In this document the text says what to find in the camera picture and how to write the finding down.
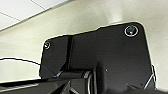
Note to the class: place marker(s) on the dark robot mobile base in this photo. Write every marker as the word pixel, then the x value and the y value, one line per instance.
pixel 106 46

